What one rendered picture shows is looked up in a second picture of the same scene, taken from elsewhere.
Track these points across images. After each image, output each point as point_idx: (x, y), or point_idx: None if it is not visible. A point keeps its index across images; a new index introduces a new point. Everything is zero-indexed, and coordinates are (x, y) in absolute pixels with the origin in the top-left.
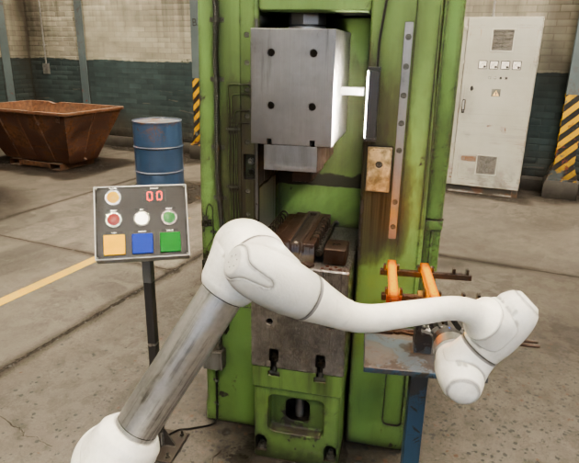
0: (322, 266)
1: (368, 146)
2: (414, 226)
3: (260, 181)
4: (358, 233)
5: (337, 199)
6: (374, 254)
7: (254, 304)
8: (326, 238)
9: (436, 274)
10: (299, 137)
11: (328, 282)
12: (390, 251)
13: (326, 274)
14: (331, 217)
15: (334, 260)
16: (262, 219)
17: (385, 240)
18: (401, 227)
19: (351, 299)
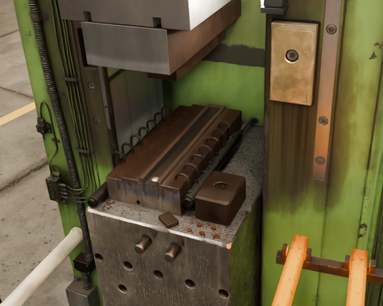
0: (191, 225)
1: (274, 20)
2: (357, 163)
3: (111, 70)
4: (264, 164)
5: (255, 85)
6: (289, 200)
7: (98, 263)
8: (215, 164)
9: (379, 277)
10: (134, 10)
11: (199, 254)
12: (315, 197)
13: (194, 241)
14: (246, 111)
15: (211, 215)
16: (125, 124)
17: (307, 180)
18: (334, 162)
19: (252, 262)
